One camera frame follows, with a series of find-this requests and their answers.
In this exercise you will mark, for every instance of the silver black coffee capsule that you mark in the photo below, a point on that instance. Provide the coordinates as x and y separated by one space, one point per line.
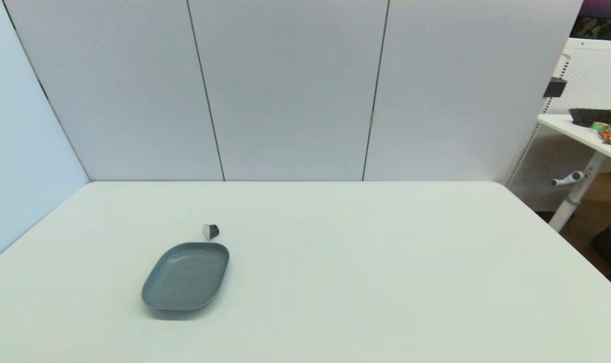
210 232

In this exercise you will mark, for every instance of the grey-blue oval plate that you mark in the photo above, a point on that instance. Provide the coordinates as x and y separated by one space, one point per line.
185 277

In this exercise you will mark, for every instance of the black box on pegboard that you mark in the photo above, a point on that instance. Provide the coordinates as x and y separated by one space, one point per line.
554 88

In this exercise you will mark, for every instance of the white side table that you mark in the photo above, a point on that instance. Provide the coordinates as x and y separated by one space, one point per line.
577 132

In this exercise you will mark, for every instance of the black basket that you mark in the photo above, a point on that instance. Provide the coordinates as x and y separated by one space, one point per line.
590 117

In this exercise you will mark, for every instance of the green round tin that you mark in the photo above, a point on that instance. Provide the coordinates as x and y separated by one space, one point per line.
601 126

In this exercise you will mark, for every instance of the white pegboard panel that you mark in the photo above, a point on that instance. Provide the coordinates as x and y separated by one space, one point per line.
595 70

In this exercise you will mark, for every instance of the dark monitor screen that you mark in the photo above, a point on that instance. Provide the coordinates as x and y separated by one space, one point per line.
603 25

